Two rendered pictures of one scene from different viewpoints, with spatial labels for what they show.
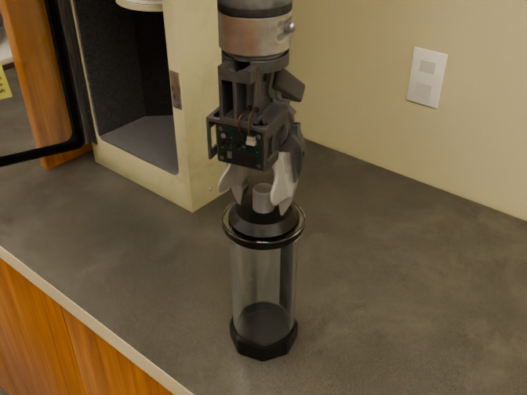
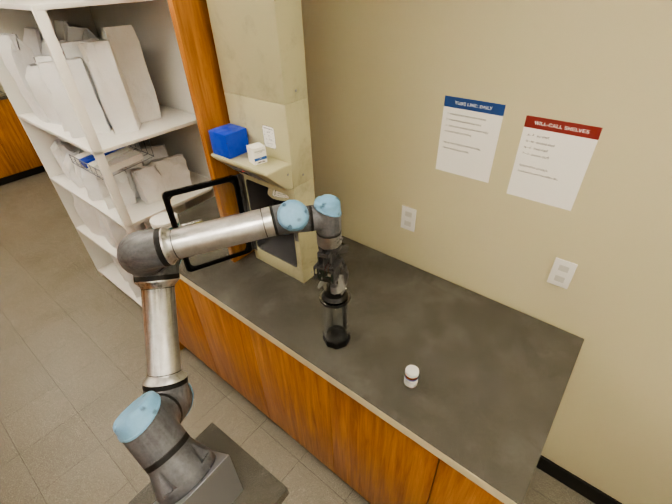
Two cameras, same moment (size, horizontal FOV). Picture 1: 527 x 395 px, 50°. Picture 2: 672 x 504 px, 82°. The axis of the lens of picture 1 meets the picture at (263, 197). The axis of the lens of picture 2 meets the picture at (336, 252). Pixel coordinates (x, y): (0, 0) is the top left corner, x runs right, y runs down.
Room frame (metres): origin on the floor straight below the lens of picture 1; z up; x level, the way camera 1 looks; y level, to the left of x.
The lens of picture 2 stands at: (-0.38, -0.02, 2.07)
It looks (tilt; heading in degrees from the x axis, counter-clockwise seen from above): 37 degrees down; 1
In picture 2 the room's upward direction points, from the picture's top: 2 degrees counter-clockwise
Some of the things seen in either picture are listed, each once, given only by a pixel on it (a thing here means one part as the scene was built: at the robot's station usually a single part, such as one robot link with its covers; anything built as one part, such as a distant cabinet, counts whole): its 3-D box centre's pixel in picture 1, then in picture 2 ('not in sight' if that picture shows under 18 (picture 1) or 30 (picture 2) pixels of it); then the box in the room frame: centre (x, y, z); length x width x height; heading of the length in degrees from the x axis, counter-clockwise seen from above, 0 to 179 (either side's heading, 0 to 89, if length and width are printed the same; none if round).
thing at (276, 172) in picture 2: not in sight; (251, 170); (0.97, 0.30, 1.46); 0.32 x 0.11 x 0.10; 50
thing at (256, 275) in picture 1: (263, 277); (335, 316); (0.59, 0.00, 1.06); 0.11 x 0.11 x 0.21
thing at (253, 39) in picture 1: (257, 30); (330, 238); (0.57, 0.01, 1.42); 0.08 x 0.08 x 0.05
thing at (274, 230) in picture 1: (263, 208); (334, 292); (0.59, 0.00, 1.18); 0.09 x 0.09 x 0.07
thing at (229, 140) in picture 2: not in sight; (229, 140); (1.03, 0.38, 1.56); 0.10 x 0.10 x 0.09; 50
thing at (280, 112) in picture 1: (252, 105); (329, 260); (0.56, 0.01, 1.34); 0.09 x 0.08 x 0.12; 156
